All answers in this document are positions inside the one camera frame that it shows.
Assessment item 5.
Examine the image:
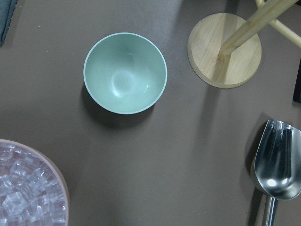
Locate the wooden cup tree stand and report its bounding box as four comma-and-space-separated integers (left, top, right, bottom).
187, 0, 301, 89

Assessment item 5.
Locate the steel ice scoop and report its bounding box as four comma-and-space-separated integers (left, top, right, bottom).
251, 119, 301, 226

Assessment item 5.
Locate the mint green bowl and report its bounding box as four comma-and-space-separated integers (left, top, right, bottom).
83, 32, 168, 114

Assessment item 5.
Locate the black tray edge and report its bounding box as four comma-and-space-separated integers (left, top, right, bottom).
293, 69, 301, 103

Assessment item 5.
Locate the pink bowl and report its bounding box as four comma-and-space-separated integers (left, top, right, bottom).
0, 138, 70, 226

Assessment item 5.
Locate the grey folded cloth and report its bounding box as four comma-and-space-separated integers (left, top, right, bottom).
0, 0, 17, 46

